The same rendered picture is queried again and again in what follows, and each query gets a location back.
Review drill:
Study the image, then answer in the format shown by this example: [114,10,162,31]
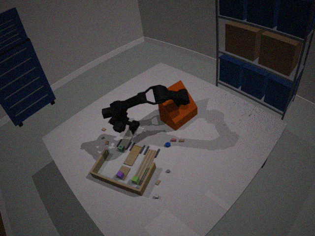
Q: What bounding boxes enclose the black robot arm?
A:
[102,85,190,133]

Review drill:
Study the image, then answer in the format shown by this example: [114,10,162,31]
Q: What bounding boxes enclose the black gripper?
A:
[109,112,140,135]

